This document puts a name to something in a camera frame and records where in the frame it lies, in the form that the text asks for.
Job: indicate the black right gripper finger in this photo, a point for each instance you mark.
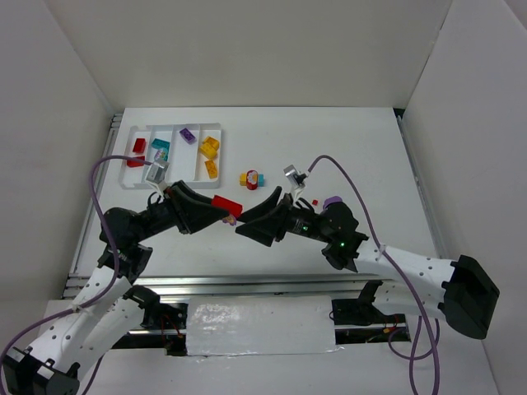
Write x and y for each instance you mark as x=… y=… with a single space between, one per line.
x=268 y=210
x=265 y=230

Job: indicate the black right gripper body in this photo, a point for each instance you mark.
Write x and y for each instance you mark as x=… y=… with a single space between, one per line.
x=281 y=220

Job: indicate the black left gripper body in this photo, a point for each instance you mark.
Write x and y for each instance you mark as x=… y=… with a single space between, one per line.
x=178 y=211

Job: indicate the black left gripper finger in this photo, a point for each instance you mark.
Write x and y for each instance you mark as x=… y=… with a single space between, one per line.
x=195 y=219
x=184 y=200

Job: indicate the red and purple lego stack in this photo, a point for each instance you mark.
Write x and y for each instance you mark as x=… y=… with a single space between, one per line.
x=234 y=209

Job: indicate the yellow round printed lego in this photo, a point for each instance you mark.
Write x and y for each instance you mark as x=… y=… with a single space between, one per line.
x=208 y=150

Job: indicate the yellow lego brick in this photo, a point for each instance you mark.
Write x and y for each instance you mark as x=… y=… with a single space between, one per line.
x=213 y=142
x=211 y=169

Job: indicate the purple lego plate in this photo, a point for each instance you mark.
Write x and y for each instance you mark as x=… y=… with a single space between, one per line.
x=187 y=136

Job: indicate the teal lego brick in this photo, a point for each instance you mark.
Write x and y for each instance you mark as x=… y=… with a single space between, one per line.
x=160 y=144

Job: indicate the red sloped lego brick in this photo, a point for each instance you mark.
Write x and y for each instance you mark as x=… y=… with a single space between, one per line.
x=134 y=162

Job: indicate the teal round printed lego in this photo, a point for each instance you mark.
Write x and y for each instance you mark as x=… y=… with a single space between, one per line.
x=161 y=154

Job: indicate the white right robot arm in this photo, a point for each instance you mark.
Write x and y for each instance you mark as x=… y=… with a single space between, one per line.
x=457 y=291

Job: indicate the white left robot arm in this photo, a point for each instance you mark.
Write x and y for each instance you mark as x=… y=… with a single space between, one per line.
x=110 y=303

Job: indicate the purple rounded lego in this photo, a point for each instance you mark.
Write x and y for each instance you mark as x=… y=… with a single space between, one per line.
x=332 y=200

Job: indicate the yellow red blue lego cluster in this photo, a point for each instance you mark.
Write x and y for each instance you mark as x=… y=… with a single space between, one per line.
x=251 y=180

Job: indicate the yellow lego brick in tray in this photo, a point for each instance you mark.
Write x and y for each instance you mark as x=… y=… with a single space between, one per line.
x=211 y=169

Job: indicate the white divided sorting tray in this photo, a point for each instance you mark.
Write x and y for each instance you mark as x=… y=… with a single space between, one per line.
x=186 y=161

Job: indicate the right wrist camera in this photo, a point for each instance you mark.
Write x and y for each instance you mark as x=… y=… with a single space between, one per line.
x=296 y=179

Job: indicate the aluminium front rail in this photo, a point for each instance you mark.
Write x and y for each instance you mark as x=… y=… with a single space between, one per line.
x=175 y=288

